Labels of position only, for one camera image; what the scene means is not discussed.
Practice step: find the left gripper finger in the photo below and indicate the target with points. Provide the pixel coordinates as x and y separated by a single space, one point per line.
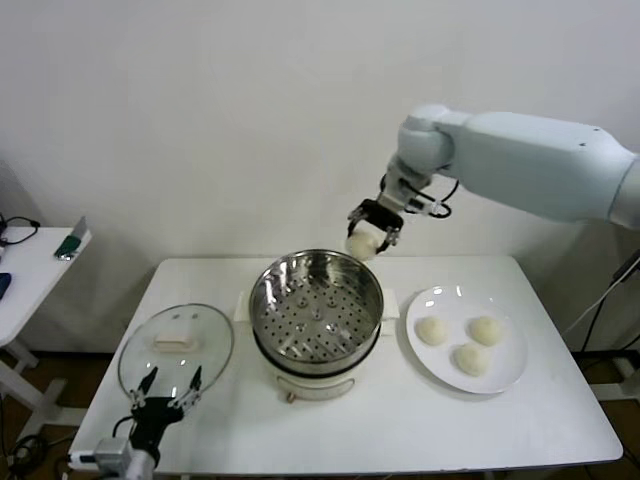
144 387
192 385

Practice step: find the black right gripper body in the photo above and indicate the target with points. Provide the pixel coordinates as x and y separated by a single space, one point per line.
381 213

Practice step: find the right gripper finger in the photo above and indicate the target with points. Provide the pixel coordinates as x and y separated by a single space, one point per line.
357 219
391 239

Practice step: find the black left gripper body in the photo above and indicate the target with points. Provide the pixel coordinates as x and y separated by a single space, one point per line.
152 420

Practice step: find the white steamed baozi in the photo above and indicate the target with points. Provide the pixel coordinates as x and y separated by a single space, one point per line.
362 245
470 360
486 330
433 331

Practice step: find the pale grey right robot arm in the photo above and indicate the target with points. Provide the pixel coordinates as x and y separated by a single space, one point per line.
525 160

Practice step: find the perforated steel steamer basket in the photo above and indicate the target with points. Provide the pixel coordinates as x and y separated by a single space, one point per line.
360 300

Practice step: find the smartphone on stand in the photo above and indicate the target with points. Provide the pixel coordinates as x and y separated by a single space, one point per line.
70 245

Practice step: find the white side table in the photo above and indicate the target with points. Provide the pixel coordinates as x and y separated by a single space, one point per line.
35 260

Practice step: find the white round plate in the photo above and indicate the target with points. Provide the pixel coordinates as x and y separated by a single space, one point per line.
500 370

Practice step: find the dark blue object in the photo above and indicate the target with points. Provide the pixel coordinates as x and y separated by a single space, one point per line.
4 286

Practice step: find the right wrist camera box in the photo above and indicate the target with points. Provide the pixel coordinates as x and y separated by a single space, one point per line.
430 206

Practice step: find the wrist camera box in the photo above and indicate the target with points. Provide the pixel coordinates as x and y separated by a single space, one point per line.
430 206
112 452

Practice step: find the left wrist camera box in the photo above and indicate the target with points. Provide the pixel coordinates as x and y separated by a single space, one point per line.
112 452

